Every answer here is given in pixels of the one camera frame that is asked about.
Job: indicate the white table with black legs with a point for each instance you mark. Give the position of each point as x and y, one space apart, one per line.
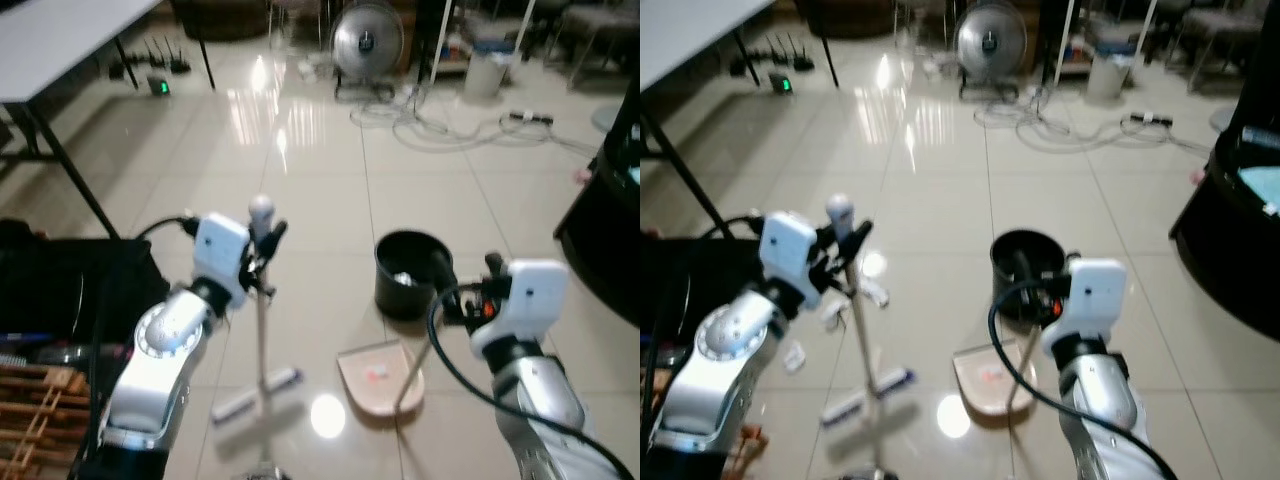
690 30
60 40

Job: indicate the silver round floor fan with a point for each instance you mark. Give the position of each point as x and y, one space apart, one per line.
992 40
367 40

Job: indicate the black round waste bucket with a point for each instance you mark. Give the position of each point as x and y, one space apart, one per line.
405 305
1005 295

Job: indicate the black router with antennas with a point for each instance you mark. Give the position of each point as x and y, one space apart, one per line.
165 65
790 62

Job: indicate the white bin with blue lid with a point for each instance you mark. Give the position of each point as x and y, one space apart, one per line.
1110 72
488 72

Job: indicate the small grey box device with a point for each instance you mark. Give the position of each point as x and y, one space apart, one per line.
158 87
781 84

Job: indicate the crumpled white paper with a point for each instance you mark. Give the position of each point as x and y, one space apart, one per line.
405 279

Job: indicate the black power strip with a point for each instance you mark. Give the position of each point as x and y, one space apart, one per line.
1150 120
530 118

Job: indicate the white shelf frame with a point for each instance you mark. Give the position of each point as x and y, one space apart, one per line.
440 40
1065 40

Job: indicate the teal cloth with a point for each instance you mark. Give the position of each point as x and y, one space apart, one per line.
1262 190

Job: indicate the grey round stand base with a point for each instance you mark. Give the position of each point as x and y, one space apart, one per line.
1222 118
605 118

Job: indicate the person's bare foot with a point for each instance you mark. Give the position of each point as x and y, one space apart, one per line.
1197 178
581 177

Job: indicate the robot silver leg part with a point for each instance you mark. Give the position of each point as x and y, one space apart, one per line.
862 472
265 472

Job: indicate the black bag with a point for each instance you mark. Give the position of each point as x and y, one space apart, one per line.
70 285
690 290

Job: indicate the white power strip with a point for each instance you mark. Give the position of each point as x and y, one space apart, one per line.
940 68
315 70

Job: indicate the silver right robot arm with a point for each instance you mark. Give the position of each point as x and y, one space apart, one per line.
1100 400
545 400

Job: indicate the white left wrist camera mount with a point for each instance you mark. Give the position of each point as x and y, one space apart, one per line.
220 255
787 255

